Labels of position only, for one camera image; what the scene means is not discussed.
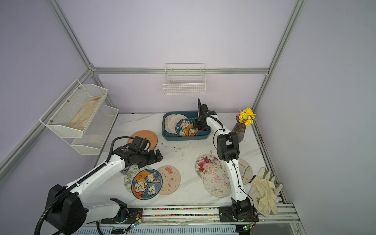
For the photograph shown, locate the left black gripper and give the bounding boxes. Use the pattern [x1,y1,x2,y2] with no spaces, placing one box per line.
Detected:
[136,149,163,169]

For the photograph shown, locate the teal plastic storage box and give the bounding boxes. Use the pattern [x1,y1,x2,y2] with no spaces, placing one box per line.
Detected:
[162,111,211,141]

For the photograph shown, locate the blue yellow cartoon coaster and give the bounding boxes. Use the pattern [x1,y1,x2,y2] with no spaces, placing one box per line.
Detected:
[175,118,198,137]

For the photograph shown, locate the pink kitty round coaster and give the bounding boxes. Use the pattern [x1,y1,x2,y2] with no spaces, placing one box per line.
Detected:
[169,114,187,134]

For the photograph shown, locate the white butterfly round coaster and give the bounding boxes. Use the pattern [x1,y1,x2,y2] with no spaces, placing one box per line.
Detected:
[164,115,174,134]

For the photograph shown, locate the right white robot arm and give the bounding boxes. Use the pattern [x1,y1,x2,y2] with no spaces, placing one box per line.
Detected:
[193,99,253,221]

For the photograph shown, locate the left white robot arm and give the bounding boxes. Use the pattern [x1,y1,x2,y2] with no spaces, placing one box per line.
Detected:
[34,136,163,235]

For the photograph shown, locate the green white flower bunny coaster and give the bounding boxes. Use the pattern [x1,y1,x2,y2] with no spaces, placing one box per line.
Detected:
[124,165,151,193]

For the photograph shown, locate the orange woven round coaster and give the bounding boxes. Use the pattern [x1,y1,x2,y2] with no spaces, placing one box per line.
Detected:
[131,130,158,150]

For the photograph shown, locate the blue denim bear coaster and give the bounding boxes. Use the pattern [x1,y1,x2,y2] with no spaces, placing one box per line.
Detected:
[120,166,130,175]

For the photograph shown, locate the blue orange cartoon coaster left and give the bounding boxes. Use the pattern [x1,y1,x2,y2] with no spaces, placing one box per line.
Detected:
[131,169,163,200]

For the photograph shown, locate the pink bunny bow coaster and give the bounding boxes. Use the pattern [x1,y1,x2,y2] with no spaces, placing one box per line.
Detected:
[157,165,181,196]

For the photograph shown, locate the red rose round coaster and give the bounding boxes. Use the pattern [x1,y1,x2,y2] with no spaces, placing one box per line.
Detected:
[195,154,222,179]

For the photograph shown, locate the yellow flower bunch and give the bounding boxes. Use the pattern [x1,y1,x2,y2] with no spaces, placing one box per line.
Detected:
[236,105,256,126]

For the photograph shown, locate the white pink butterfly coaster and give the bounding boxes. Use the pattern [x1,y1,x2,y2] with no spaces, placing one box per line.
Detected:
[203,168,232,198]

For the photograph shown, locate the beige cloth in shelf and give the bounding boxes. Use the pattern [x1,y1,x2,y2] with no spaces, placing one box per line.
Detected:
[69,95,103,131]

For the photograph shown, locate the beige puppy round coaster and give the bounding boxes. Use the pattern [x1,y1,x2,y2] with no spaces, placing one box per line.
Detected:
[239,158,254,185]

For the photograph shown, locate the white mesh two-tier shelf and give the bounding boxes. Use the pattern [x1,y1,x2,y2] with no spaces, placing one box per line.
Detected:
[40,80,118,155]

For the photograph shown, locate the cream work gloves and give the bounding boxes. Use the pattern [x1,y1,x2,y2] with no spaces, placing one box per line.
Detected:
[249,167,283,217]

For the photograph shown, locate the white wire wall basket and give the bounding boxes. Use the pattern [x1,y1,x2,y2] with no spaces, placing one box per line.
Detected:
[163,63,207,95]

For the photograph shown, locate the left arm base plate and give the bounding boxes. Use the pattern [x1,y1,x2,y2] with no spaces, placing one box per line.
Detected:
[101,208,143,224]

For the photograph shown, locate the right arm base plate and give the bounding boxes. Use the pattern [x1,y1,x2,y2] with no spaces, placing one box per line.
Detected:
[218,197,259,223]

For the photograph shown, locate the aluminium mounting rail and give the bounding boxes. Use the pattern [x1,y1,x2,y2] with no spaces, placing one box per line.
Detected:
[57,202,302,227]

